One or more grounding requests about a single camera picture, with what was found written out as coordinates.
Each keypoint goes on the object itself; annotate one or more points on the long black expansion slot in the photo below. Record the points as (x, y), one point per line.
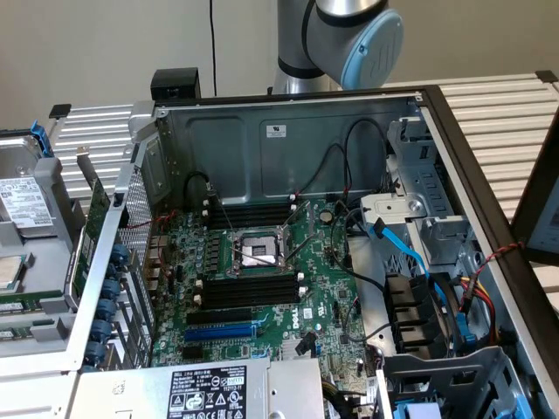
(220, 316)

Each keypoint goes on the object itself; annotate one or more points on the open grey PC case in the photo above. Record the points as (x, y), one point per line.
(305, 166)

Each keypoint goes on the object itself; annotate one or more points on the green motherboard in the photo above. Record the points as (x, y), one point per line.
(323, 279)

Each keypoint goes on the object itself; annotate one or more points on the thin metal locking lever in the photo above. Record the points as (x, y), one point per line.
(255, 258)
(223, 211)

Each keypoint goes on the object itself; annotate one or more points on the green graphics card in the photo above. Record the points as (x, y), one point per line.
(94, 214)

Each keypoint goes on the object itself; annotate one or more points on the black RAM slot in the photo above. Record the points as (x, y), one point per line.
(251, 294)
(249, 217)
(251, 286)
(249, 205)
(249, 224)
(251, 302)
(251, 279)
(249, 211)

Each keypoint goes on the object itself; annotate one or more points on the black box device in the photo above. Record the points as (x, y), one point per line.
(174, 80)

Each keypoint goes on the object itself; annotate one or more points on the silver CPU chip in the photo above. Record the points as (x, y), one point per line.
(6, 270)

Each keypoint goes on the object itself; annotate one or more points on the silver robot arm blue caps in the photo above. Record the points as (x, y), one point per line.
(305, 35)

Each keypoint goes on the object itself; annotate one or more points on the grey metal disk cage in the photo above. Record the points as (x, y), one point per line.
(436, 379)

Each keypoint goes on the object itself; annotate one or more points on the small silver heat sink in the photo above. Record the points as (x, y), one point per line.
(290, 349)

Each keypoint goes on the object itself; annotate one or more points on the silver hard disk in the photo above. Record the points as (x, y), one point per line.
(22, 201)

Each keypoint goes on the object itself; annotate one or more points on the silver power supply with label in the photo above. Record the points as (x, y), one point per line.
(131, 393)

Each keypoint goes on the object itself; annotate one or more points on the silver CPU socket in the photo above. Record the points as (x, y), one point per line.
(257, 253)

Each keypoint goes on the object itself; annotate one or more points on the grey parts rack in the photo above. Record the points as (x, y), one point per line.
(48, 183)

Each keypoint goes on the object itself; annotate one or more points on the grey metal disk bay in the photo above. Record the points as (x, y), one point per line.
(441, 244)

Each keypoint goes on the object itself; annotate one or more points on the blue expansion slot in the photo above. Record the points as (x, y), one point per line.
(218, 334)

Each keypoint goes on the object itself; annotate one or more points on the black table corner cap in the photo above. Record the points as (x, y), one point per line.
(60, 111)
(547, 76)

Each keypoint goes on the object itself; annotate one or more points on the short black expansion slot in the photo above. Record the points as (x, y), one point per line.
(192, 353)

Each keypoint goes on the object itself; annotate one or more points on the blue plastic disk rail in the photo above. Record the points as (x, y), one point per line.
(43, 139)

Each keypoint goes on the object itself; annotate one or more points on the blue slot retention clip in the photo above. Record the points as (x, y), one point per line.
(111, 290)
(107, 310)
(119, 253)
(95, 352)
(101, 331)

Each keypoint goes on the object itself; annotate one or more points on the metal socket cover frame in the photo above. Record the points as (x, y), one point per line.
(308, 205)

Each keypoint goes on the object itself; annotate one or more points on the round coin battery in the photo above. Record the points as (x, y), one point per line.
(326, 215)

